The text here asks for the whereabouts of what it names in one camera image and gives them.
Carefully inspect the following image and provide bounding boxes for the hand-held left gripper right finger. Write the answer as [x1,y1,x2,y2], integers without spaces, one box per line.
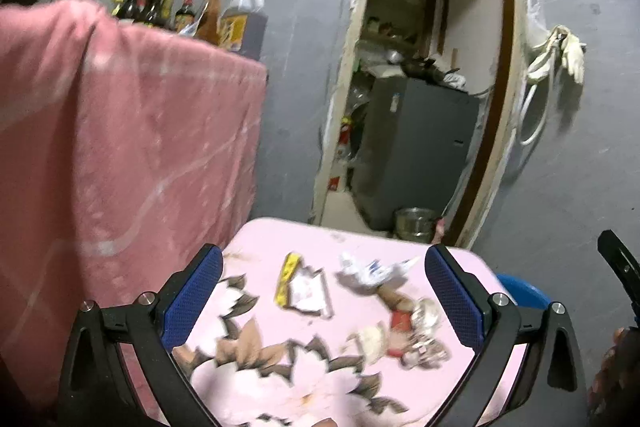
[424,243,587,427]

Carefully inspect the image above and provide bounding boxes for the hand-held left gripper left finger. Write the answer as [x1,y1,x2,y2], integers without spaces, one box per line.
[57,243,224,427]

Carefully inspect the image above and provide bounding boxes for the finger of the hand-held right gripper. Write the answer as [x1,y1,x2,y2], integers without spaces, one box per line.
[597,229,640,323]

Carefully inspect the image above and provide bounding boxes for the silver wrapper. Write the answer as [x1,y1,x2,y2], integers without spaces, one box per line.
[411,298,442,333]

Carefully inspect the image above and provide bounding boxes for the red snack wrapper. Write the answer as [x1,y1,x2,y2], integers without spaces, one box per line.
[390,309,418,333]

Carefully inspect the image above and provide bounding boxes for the brown wrapper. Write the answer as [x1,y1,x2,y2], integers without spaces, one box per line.
[377,287,416,310]

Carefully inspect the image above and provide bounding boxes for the red white printed wrapper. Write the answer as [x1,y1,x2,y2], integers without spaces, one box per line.
[387,337,451,370]

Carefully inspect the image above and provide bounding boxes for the blue plastic bucket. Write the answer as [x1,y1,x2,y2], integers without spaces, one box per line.
[495,273,548,308]

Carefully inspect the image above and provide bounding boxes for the white blue wrapper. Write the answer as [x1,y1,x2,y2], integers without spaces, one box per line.
[336,252,421,294]

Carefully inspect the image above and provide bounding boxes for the beige wrapper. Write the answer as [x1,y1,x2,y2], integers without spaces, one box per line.
[345,324,391,363]

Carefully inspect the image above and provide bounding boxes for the yellow wrapper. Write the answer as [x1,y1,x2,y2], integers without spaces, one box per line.
[276,252,303,308]

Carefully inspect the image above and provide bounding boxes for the white torn wrapper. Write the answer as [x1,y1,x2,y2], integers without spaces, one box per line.
[287,267,335,319]

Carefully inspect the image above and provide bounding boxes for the person's right hand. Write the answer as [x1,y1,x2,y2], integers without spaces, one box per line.
[587,326,640,415]

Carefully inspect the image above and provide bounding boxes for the steel pot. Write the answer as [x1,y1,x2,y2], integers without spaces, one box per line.
[394,207,436,244]

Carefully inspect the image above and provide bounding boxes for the pink floral tablecloth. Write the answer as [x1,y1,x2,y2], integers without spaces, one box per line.
[117,217,531,427]

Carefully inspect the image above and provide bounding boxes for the grey cabinet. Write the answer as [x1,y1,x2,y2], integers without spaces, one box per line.
[352,76,481,233]

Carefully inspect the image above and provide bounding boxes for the pink checked cloth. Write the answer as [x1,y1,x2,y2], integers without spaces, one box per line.
[0,0,268,423]

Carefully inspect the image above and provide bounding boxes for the cream rubber gloves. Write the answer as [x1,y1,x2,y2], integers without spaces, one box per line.
[557,24,586,84]

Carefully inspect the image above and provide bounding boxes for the black wok pan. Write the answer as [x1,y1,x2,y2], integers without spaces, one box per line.
[400,57,442,80]

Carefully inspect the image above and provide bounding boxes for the clear hanging plastic bag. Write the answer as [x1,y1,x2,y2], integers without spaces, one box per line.
[525,0,547,38]

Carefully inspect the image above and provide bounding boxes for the cooking oil jug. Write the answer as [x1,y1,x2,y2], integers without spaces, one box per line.
[220,0,268,60]

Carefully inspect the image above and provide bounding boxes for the orange brown bottle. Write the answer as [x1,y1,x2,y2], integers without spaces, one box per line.
[196,0,222,45]

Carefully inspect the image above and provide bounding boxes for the dark bottle red label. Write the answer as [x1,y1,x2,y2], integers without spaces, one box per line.
[175,0,197,32]

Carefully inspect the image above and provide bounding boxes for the tall dark sauce bottle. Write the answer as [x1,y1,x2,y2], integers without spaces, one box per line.
[145,0,168,28]

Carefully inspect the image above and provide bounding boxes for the wooden door frame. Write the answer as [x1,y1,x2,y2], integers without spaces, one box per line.
[310,0,526,253]

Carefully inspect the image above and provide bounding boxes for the white shower hose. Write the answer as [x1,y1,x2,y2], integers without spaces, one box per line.
[517,27,566,146]

